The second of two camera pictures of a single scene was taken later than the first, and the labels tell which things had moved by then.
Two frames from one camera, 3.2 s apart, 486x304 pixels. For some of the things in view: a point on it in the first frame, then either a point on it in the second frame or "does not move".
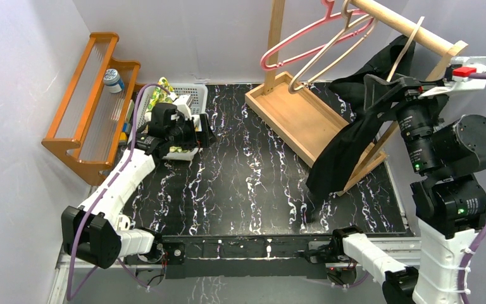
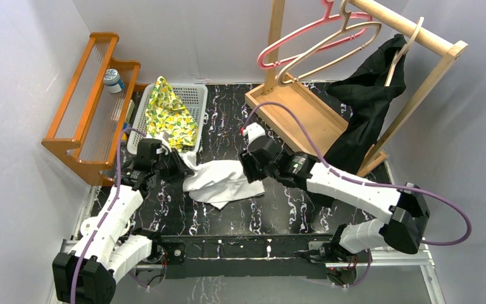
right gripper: [376, 90] → [247, 161]
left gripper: [203, 136] → [175, 163]
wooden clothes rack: [309, 118] does not move
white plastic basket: [192, 97] does not move
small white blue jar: [112, 82] does not move
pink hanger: [329, 15] does not move
